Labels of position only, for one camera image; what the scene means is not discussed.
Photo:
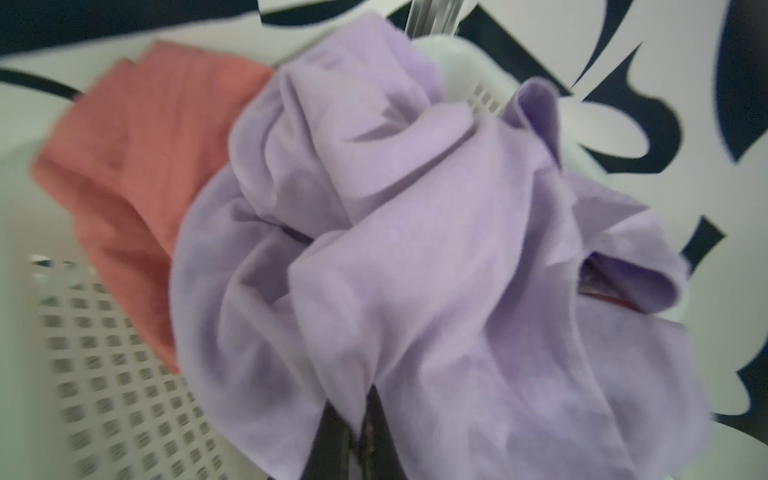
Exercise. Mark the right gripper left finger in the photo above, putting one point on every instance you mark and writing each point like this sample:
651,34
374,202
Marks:
329,457

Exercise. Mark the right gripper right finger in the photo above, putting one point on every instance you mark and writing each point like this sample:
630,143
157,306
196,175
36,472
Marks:
377,453

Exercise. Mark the purple t-shirt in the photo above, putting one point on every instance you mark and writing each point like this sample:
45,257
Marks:
368,236

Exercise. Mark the pink t-shirt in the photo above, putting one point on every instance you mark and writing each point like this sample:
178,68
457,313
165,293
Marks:
129,157

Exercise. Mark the aluminium frame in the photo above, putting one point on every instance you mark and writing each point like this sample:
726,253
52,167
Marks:
433,17

